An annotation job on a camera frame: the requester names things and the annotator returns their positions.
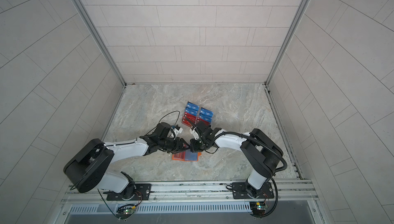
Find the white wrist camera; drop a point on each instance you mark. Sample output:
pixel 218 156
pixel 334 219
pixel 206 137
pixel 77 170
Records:
pixel 177 129
pixel 195 134

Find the green circuit board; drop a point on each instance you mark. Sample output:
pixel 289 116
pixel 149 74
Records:
pixel 258 209
pixel 125 211

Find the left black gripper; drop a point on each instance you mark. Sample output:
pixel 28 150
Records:
pixel 178 146

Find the blue vip card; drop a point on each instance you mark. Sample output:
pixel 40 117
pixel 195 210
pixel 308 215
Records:
pixel 191 111
pixel 206 112
pixel 205 117
pixel 192 106

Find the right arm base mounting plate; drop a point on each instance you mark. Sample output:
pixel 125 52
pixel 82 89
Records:
pixel 240 190

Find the orange leather card holder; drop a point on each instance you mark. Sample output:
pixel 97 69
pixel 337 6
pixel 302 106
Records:
pixel 186 156

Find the aluminium mounting rail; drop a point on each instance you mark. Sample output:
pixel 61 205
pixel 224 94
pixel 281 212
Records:
pixel 196 191

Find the blue VIP card back left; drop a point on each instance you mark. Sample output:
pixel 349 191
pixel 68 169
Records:
pixel 192 106

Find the clear acrylic card display stand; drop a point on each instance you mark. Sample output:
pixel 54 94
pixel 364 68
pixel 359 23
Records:
pixel 198 114

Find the left green circuit board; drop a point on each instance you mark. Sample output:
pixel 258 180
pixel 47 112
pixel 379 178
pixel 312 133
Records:
pixel 125 211

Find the right green circuit board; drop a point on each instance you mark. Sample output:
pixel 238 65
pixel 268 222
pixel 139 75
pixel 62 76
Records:
pixel 258 209

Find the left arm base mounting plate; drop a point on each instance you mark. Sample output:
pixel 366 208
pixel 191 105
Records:
pixel 140 190

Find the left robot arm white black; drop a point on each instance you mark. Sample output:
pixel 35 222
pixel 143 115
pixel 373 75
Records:
pixel 89 168

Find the blue VIP card back right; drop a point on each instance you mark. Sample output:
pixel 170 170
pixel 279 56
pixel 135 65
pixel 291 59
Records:
pixel 206 112

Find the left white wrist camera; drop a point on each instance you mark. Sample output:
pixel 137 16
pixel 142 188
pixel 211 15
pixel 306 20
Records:
pixel 177 129

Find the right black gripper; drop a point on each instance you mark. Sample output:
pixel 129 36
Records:
pixel 194 148

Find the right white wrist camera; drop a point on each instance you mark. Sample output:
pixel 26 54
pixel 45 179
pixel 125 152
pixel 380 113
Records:
pixel 195 134

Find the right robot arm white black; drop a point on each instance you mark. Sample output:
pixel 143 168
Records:
pixel 263 154

